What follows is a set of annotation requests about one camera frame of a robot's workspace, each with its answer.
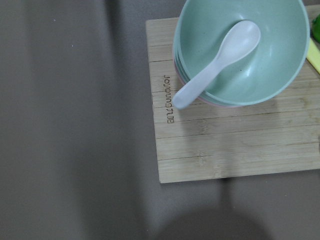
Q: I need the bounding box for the yellow plastic knife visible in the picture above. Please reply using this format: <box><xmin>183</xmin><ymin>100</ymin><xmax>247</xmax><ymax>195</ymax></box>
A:
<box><xmin>306</xmin><ymin>38</ymin><xmax>320</xmax><ymax>73</ymax></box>

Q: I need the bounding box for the light green bowl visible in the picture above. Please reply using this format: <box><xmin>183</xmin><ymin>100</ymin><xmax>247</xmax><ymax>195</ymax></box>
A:
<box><xmin>172</xmin><ymin>0</ymin><xmax>310</xmax><ymax>109</ymax></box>

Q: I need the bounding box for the green lime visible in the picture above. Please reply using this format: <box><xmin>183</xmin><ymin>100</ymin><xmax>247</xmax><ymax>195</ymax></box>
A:
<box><xmin>311</xmin><ymin>14</ymin><xmax>320</xmax><ymax>43</ymax></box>

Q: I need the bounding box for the white plastic spoon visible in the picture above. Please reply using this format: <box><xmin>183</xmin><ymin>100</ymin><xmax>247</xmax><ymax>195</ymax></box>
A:
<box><xmin>172</xmin><ymin>20</ymin><xmax>261</xmax><ymax>110</ymax></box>

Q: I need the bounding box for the bamboo cutting board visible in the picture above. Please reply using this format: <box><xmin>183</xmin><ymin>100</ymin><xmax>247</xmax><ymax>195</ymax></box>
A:
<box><xmin>145</xmin><ymin>18</ymin><xmax>320</xmax><ymax>184</ymax></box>

